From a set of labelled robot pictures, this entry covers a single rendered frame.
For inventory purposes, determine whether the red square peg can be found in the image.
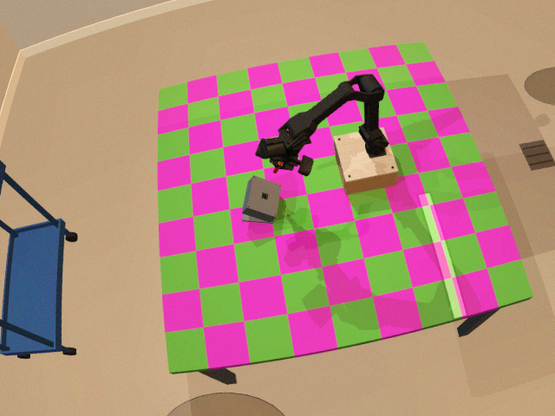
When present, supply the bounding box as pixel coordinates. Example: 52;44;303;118
273;161;283;173

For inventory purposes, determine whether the tan sloped panel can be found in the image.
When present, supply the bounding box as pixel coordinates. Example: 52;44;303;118
242;175;281;224

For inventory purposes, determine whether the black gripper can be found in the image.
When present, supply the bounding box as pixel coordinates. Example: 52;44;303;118
255;138;314;176

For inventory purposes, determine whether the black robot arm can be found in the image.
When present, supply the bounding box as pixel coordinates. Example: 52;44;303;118
259;74;389;159

